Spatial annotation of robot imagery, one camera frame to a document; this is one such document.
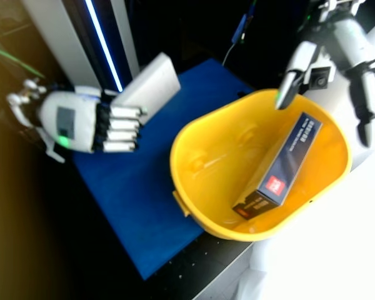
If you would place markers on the blue table mat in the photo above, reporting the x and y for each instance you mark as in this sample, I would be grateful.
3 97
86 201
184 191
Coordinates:
137 193

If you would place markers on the white column with light strip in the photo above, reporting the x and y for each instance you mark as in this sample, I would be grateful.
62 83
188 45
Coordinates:
65 37

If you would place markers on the white rectangular box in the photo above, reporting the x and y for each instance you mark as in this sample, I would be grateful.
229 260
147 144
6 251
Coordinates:
150 84

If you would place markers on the dark blue product box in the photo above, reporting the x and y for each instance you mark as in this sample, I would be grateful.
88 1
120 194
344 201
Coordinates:
292 156

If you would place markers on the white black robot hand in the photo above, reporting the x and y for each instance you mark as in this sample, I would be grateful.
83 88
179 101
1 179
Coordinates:
351 40
72 118

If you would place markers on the yellow plastic basin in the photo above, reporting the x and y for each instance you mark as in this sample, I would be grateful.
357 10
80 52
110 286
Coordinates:
212 175

